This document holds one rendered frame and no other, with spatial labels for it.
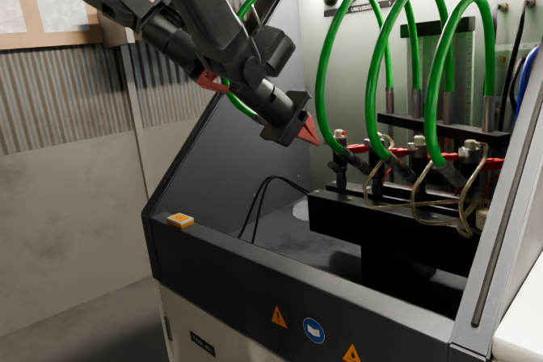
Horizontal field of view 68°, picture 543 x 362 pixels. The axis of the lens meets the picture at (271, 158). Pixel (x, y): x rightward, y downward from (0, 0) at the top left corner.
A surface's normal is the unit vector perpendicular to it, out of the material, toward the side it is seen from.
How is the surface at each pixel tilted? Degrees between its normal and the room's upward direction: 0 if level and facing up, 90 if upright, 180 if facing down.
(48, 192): 90
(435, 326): 0
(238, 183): 90
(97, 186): 90
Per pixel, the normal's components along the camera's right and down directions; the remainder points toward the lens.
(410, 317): -0.10, -0.96
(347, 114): -0.69, 0.25
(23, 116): 0.60, 0.15
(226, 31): 0.67, 0.34
